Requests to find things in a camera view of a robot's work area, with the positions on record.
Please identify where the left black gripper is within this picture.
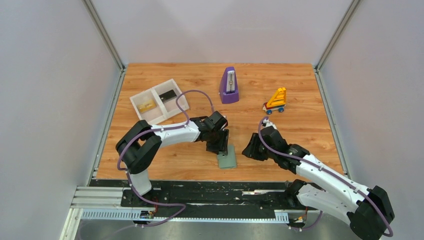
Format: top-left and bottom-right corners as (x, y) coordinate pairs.
(206, 128), (230, 156)

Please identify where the green card holder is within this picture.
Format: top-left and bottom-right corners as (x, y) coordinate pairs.
(216, 144), (237, 169)

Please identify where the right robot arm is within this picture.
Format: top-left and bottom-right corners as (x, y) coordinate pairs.
(242, 120), (395, 240)

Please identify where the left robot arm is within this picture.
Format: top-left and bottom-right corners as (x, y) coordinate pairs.
(115, 111), (229, 207)

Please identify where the black card in tray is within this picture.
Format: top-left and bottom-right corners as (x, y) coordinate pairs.
(159, 89), (177, 103)

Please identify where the gold card in tray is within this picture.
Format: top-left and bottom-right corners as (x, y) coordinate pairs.
(137, 99), (157, 113)

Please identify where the purple metronome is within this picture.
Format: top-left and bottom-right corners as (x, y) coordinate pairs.
(219, 66), (240, 104)

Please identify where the yellow toy car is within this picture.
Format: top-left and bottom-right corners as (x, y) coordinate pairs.
(262, 87), (287, 115)

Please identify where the white two-compartment tray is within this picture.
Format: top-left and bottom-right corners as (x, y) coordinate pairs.
(129, 78), (190, 125)

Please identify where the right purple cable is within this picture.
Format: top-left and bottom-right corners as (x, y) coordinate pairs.
(257, 116), (394, 238)

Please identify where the purple cable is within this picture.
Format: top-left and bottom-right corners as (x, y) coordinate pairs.
(116, 89), (216, 228)
(257, 116), (394, 238)

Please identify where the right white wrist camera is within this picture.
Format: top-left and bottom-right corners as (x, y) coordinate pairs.
(262, 119), (277, 130)

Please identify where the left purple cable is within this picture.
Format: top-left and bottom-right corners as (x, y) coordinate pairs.
(116, 89), (216, 228)

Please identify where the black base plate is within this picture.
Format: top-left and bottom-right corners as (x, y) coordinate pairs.
(119, 179), (339, 220)

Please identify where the aluminium slotted rail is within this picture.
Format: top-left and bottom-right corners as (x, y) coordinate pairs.
(71, 181), (292, 224)

